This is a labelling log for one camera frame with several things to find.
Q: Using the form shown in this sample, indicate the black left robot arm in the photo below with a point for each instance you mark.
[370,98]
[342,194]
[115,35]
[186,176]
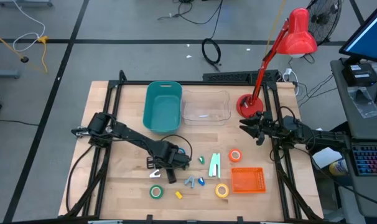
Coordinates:
[126,132]

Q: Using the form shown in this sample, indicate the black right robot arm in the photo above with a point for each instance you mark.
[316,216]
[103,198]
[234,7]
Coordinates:
[325,137]

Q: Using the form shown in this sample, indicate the green tape roll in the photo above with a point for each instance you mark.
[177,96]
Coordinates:
[151,192]

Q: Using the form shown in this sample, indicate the orange tape roll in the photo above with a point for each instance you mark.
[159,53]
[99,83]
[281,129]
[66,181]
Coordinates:
[229,155]

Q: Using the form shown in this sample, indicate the black aluminium table frame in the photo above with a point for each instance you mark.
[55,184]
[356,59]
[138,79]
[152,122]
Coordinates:
[132,82]

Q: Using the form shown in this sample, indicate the yellow mini stapler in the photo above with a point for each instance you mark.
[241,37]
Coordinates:
[178,195]

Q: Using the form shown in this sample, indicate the yellow tape roll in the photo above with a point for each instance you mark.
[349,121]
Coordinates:
[216,190]

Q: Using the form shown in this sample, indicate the yellow wipes canister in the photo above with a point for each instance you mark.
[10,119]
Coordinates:
[337,168]

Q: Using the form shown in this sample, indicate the black floor fan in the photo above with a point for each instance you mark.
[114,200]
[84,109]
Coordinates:
[327,21]

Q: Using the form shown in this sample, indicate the white power adapter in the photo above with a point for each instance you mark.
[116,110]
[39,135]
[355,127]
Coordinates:
[288,72]

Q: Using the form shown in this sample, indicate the backlit keyboard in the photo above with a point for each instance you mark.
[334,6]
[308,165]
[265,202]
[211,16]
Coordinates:
[370,160]

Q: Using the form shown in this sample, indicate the teal plastic bin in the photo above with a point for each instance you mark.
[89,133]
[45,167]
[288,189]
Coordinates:
[162,113]

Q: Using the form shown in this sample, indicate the silver clamp bracket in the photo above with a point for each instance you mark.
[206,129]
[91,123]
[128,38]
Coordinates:
[81,132]

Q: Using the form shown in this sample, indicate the lavender staple remover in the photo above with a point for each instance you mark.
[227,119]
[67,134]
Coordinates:
[154,175]

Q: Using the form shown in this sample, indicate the grey desk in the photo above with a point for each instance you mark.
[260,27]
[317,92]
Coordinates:
[356,127]

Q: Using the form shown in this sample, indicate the black mini computer box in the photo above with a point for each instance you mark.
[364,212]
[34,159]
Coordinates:
[359,76]

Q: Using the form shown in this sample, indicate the black perforated bar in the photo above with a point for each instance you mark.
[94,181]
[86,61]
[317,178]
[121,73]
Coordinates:
[232,76]

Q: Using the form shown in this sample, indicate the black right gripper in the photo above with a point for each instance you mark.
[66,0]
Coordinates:
[269,127]

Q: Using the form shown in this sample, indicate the blue tape roll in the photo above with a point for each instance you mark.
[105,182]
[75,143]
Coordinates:
[183,150]

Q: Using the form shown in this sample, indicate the computer monitor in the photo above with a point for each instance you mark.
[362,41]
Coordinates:
[370,37]

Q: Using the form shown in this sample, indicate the grey floor base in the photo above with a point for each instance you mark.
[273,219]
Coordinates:
[3,74]

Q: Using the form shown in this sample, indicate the white paper sheet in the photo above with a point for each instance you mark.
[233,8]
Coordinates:
[325,157]

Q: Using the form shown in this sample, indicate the clear plastic bag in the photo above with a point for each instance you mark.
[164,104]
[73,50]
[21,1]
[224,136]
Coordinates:
[367,107]

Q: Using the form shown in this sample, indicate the orange mesh basket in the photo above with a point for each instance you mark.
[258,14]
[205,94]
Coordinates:
[248,180]

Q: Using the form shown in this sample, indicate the grey cart base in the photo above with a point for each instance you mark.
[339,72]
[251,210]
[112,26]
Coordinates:
[23,3]

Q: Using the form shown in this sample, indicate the light green large stapler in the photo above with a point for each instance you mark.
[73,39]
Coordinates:
[212,166]

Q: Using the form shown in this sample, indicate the green mini stapler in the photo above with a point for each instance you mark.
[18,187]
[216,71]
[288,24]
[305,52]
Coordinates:
[201,160]

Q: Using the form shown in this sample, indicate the blue mini stapler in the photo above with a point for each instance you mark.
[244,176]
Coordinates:
[201,181]

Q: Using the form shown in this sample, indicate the light blue staple remover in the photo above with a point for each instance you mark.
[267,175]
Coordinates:
[192,182]

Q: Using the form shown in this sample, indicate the red desk lamp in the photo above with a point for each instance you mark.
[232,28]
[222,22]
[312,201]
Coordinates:
[297,34]

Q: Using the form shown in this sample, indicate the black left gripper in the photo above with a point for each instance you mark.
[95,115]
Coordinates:
[165,155]

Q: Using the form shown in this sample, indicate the clear plastic bin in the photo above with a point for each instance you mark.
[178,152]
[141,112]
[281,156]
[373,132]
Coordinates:
[213,105]

